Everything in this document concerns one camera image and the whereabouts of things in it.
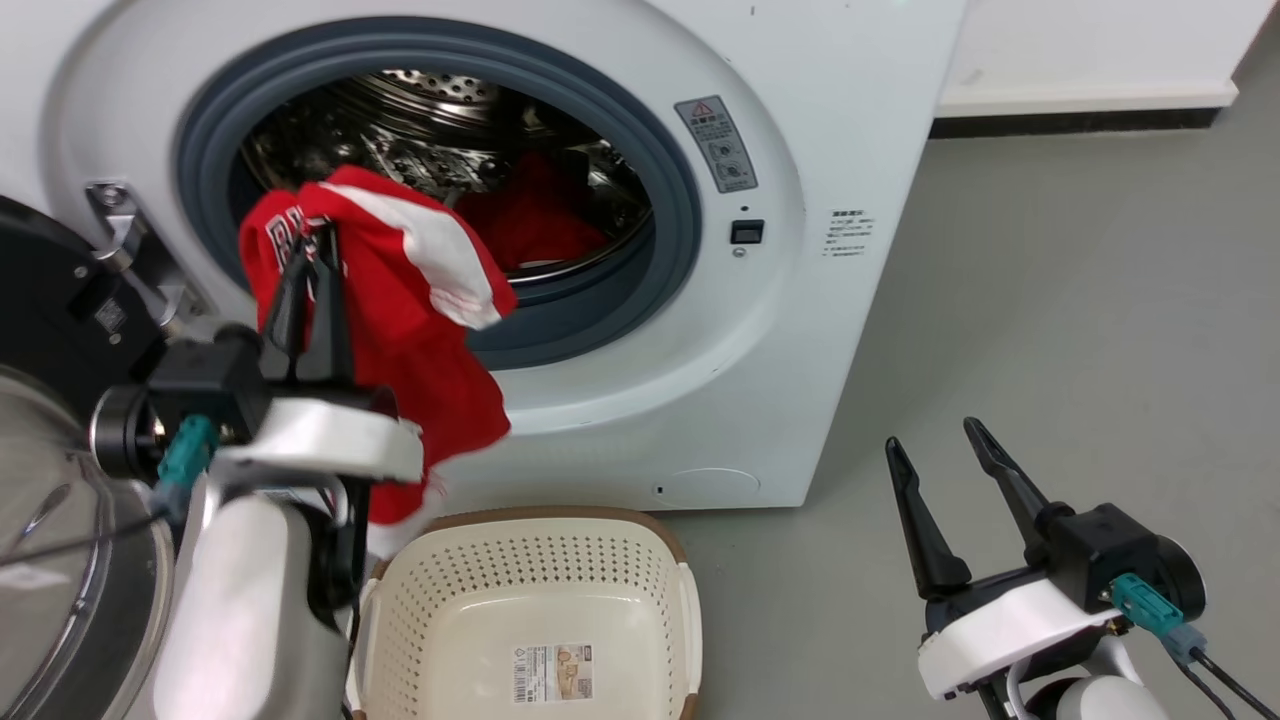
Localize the thin black right cable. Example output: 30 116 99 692
1178 648 1280 720

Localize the teal right cable connector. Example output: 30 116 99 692
1108 572 1208 663

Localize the grey rubber door gasket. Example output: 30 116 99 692
175 17 704 372

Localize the steel washing machine drum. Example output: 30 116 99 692
240 68 656 287

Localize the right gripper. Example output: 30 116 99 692
884 417 1208 702

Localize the cream perforated laundry basket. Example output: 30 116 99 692
345 506 704 720

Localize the round filter cover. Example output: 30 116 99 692
655 467 762 507

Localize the white front-load washing machine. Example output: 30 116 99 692
0 0 969 513

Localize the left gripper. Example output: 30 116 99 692
89 224 427 501

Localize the white text label sticker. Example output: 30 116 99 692
822 208 878 260

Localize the red garment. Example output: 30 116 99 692
455 150 612 274

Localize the basket product label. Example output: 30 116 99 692
512 641 596 706

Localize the grey warning sticker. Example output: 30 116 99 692
674 95 759 195

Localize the thin black cable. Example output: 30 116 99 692
1178 648 1280 720
0 508 171 573

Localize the metal door hinge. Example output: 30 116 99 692
85 180 217 343

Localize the teal left cable connector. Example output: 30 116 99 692
153 414 222 523

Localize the teal cable connector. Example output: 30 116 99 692
153 414 222 523
1108 572 1208 663

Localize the thin black left cable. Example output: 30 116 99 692
0 508 171 573

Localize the washing machine glass door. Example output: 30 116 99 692
0 195 206 720

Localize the white skirting ledge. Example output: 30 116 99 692
935 78 1242 139

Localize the red and white jersey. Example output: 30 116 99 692
238 165 519 527

